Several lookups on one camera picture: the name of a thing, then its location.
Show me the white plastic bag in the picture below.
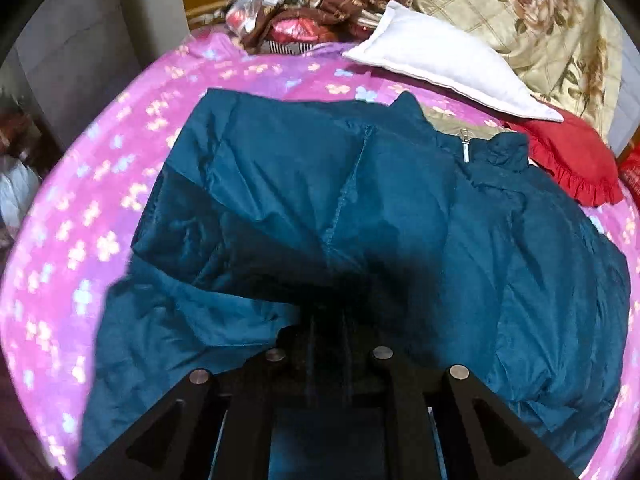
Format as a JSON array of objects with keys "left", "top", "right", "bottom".
[{"left": 0, "top": 155, "right": 41, "bottom": 231}]

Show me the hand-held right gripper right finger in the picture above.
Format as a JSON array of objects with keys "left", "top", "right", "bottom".
[{"left": 367, "top": 345, "right": 578, "bottom": 480}]

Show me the pink red packet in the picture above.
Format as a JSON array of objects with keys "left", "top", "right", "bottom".
[{"left": 270, "top": 17, "right": 321, "bottom": 46}]

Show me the black white striped cloth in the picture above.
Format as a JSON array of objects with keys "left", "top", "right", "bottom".
[{"left": 269, "top": 41, "right": 315, "bottom": 56}]

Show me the dark brown furniture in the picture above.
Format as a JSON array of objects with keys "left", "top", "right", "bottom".
[{"left": 0, "top": 109, "right": 42, "bottom": 157}]

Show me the grey wardrobe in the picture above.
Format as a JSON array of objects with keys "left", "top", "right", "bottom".
[{"left": 0, "top": 0, "right": 187, "bottom": 153}]

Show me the red ruffled pillow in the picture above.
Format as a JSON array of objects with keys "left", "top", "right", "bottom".
[{"left": 502, "top": 102, "right": 625, "bottom": 207}]

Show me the brown floral blanket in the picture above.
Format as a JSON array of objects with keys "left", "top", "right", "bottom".
[{"left": 250, "top": 0, "right": 416, "bottom": 53}]

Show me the teal down jacket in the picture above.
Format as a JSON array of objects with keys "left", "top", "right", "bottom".
[{"left": 77, "top": 87, "right": 633, "bottom": 480}]

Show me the red shopping bag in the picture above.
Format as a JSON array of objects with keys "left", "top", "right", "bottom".
[{"left": 617, "top": 152, "right": 640, "bottom": 202}]

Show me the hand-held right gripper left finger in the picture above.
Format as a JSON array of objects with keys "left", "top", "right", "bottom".
[{"left": 75, "top": 347, "right": 297, "bottom": 480}]

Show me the white pillow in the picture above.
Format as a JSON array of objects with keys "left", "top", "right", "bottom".
[{"left": 342, "top": 0, "right": 565, "bottom": 123}]

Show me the pink floral bedsheet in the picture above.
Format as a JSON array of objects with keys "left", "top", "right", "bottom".
[{"left": 0, "top": 30, "right": 640, "bottom": 480}]

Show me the beige rose print quilt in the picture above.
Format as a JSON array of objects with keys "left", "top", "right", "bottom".
[{"left": 410, "top": 0, "right": 626, "bottom": 133}]

